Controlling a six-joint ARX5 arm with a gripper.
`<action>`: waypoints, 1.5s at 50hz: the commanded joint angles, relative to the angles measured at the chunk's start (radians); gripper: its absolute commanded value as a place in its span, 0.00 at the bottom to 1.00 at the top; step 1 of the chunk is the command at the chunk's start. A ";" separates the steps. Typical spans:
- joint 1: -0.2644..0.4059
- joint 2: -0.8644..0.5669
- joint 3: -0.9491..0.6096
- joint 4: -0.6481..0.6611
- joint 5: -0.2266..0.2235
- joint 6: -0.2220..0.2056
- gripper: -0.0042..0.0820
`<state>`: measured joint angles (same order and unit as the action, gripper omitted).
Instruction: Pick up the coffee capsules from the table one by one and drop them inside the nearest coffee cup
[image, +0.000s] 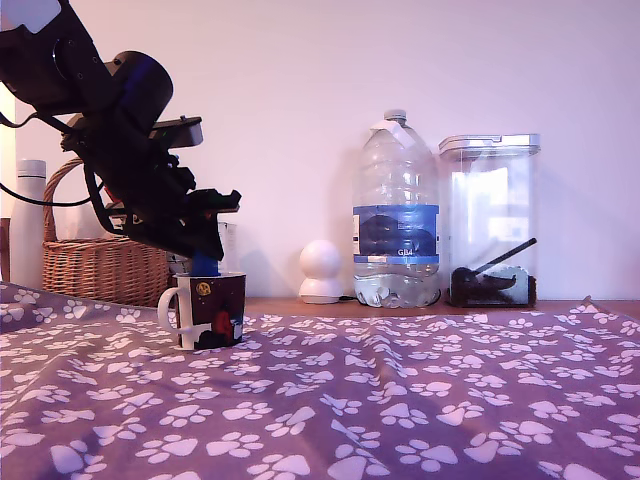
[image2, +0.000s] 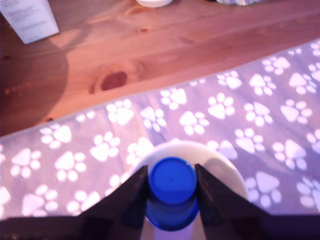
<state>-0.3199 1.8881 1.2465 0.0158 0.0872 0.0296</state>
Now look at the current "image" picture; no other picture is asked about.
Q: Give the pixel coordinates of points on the blue coffee capsule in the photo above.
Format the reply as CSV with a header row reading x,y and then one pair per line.
x,y
205,264

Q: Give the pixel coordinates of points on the small white round camera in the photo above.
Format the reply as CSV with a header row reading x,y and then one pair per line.
x,y
321,260

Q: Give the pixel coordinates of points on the large clear water bottle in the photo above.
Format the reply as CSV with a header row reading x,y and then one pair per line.
x,y
395,175

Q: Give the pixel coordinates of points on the white carton box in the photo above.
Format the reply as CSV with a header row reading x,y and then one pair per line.
x,y
228,250

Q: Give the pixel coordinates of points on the paw print table cloth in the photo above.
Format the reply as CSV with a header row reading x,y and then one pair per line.
x,y
300,410

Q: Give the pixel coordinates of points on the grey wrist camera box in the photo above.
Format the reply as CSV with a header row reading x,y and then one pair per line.
x,y
185,134

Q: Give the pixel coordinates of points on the woven wicker basket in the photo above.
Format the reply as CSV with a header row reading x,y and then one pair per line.
x,y
100,270

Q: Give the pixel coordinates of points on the clear plastic storage container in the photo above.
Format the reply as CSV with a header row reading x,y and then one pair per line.
x,y
490,190

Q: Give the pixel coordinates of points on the brown wooden post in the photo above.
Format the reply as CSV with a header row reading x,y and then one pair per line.
x,y
5,250

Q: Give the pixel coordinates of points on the white metal bottle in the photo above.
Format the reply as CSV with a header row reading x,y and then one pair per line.
x,y
29,240

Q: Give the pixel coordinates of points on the mug with dark print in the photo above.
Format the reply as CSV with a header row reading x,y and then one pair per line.
x,y
215,310

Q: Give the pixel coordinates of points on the black scoop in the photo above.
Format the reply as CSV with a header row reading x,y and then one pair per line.
x,y
505,257

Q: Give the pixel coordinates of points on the red packet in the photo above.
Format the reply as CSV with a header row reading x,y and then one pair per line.
x,y
109,194

